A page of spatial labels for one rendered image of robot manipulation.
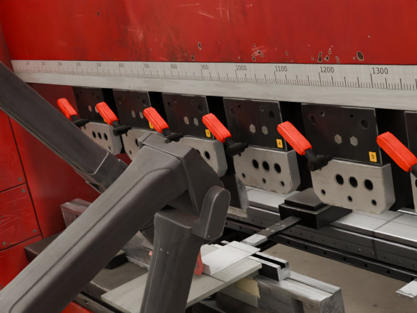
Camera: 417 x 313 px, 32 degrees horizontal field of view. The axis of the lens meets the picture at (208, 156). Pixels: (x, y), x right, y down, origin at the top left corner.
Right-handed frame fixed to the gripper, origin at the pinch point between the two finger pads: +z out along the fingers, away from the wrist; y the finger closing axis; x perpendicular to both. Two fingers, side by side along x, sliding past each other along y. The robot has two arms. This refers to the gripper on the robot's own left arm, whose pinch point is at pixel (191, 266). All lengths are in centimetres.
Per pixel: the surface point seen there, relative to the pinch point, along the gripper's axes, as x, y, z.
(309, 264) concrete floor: -88, 141, 159
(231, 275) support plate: -2.5, -8.2, 2.7
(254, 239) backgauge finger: -14.1, -0.3, 8.1
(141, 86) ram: -22.5, 16.6, -26.6
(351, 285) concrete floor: -83, 108, 156
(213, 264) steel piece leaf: -3.3, -1.6, 2.8
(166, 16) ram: -28.9, 2.0, -38.8
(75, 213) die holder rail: -6, 70, 8
